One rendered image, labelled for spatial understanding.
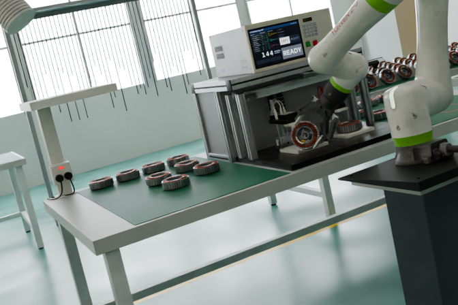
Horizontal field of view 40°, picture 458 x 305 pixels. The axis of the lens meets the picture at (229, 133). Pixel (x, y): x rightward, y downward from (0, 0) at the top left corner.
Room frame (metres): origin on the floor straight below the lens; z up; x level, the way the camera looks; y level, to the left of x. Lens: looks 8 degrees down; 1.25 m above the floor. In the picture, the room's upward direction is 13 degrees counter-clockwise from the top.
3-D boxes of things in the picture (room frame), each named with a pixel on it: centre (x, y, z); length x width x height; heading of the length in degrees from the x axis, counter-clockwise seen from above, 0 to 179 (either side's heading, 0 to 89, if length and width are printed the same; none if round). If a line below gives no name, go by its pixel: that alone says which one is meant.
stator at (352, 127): (2.66, -0.51, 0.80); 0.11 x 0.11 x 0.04
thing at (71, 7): (5.98, 0.89, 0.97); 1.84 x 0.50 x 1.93; 114
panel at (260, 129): (2.84, -0.30, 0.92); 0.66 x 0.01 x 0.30; 114
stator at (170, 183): (2.46, 0.25, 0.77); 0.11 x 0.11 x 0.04
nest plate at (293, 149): (2.56, -0.29, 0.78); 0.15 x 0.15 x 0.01; 24
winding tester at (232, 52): (2.91, -0.28, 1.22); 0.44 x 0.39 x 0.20; 114
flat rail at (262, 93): (2.70, -0.36, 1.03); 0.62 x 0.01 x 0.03; 114
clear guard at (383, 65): (2.68, -0.55, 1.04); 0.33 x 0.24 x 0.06; 24
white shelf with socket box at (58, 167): (2.77, 0.66, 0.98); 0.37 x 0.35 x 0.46; 114
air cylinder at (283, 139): (2.69, -0.23, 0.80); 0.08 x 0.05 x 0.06; 114
